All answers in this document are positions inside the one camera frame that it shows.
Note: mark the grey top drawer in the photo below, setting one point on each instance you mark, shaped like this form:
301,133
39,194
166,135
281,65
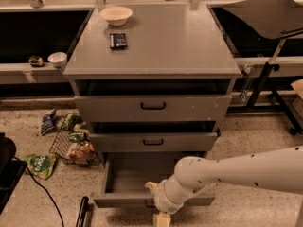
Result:
153,100

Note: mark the orange snack bag in basket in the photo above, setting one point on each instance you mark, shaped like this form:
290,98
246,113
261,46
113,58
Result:
81,151

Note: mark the small white cup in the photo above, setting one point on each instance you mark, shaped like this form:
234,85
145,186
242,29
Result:
58,59

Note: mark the beige paper bowl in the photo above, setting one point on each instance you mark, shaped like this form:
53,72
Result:
116,16

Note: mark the black equipment left edge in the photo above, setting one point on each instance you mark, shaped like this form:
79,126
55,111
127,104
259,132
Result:
11,170

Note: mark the grey bottom drawer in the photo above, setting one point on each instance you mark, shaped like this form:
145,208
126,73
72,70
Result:
127,172

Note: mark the black tray stand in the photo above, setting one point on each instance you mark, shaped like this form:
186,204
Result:
265,37

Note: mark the dark blue snack bar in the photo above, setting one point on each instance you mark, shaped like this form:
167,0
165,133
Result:
118,41

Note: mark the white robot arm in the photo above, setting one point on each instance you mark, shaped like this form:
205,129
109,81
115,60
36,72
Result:
279,170

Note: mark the black bar on floor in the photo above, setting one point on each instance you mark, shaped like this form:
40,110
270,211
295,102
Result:
84,205

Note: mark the blue chip bag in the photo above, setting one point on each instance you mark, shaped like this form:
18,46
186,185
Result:
48,122

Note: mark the black wire basket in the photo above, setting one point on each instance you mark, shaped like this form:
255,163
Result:
64,140

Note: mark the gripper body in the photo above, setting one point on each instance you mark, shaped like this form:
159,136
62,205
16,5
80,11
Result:
161,197

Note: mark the grey drawer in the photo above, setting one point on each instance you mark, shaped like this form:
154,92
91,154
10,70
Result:
127,172
154,136
153,100

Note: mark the grey middle drawer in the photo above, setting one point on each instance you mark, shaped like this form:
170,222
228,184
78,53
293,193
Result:
154,136

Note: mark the green bag in basket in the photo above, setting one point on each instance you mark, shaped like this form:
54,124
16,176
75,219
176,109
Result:
70,121

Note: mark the grey drawer cabinet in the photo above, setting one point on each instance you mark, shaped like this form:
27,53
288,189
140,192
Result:
165,41

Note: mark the green snack bag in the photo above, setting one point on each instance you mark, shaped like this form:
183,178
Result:
40,165

